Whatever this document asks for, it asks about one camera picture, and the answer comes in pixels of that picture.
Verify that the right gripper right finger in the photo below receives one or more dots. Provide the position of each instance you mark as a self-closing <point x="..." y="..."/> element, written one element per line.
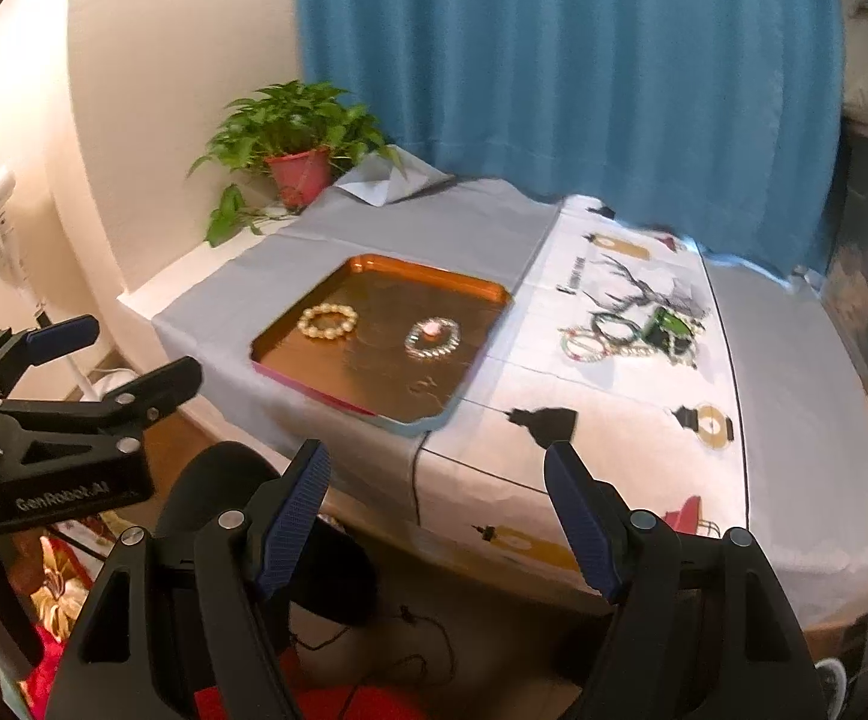
<point x="700" y="628"/>

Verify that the green black jewelry piece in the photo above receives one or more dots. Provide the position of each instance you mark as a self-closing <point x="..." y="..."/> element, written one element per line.
<point x="669" y="332"/>

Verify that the potted green plant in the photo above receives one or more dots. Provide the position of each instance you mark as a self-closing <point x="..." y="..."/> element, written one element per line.
<point x="300" y="136"/>

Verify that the white printed table runner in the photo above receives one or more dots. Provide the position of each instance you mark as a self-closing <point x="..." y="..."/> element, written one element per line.
<point x="659" y="431"/>

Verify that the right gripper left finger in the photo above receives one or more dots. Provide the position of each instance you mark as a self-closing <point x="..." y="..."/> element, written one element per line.
<point x="125" y="657"/>

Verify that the dark green bangle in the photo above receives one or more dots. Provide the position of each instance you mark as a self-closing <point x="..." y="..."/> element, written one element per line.
<point x="613" y="329"/>

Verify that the clear bracelet pink charm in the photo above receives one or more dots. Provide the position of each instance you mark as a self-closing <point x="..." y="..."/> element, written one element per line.
<point x="433" y="338"/>

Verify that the orange metal tray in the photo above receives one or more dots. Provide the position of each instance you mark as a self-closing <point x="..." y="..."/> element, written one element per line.
<point x="342" y="342"/>

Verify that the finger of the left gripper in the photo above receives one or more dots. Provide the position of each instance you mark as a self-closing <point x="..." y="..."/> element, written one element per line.
<point x="32" y="348"/>
<point x="85" y="425"/>

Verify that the blue curtain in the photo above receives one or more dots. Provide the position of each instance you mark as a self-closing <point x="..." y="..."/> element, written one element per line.
<point x="719" y="119"/>

